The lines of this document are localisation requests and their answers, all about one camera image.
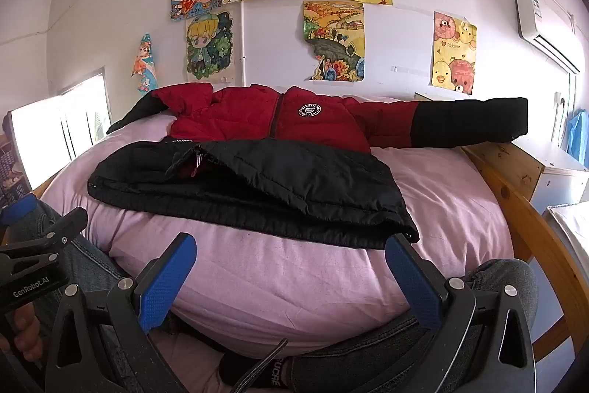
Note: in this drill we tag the window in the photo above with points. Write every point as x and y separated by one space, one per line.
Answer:
60 126

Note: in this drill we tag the blue cloth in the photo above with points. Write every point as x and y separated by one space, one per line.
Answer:
580 139

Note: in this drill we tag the countryside landscape drawing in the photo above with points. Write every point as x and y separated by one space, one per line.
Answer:
333 41

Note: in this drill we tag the blond character cutout drawing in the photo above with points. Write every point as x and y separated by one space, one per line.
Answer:
209 45

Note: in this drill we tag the small anime figure cutout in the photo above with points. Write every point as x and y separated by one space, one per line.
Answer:
145 64

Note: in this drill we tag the person's left hand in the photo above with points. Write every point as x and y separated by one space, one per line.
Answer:
20 331

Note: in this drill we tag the white wall pipe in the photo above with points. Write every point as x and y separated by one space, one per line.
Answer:
242 29

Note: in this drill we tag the bed with pink sheet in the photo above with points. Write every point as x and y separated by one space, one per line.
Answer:
285 282

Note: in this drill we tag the person's right leg in jeans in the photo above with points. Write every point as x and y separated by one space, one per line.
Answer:
460 282

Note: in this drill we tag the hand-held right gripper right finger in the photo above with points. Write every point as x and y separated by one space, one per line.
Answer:
414 287

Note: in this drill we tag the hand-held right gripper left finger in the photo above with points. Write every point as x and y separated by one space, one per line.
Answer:
164 285

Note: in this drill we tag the wooden bed headboard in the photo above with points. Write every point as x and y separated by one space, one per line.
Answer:
543 245

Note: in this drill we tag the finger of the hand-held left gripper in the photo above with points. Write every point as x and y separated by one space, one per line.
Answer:
64 225
17 209

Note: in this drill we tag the white air conditioner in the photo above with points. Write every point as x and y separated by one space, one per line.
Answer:
545 29

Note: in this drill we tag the bears and chick poster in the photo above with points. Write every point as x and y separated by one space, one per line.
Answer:
453 52

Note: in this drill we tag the dark plastic crate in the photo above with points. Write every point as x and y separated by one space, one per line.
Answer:
11 172

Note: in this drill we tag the red and black puffer jacket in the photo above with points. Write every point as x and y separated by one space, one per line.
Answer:
276 158

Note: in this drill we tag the white bedside cabinet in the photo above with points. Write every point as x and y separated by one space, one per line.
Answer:
557 172

